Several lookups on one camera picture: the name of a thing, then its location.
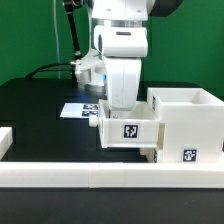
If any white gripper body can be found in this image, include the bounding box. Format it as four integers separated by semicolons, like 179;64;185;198
104;57;141;111

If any white drawer tray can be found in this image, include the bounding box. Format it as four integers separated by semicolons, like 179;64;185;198
89;100;160;148
140;148;157;163

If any black cable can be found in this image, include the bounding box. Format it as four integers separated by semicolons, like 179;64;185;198
25;62;78;80

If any white drawer cabinet box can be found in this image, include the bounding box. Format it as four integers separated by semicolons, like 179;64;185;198
147;88;224;163

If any white left fence rail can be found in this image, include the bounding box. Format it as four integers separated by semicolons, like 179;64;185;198
0;127;13;160

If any white fence rail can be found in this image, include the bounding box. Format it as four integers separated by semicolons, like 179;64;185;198
0;162;224;188
0;127;13;160

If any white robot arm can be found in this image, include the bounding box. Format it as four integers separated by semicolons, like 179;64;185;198
76;0;183;111

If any white marker sheet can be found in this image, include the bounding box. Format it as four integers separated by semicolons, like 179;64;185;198
60;103;98;118

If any white front fence rail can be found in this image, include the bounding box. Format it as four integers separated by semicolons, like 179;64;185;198
0;162;224;188

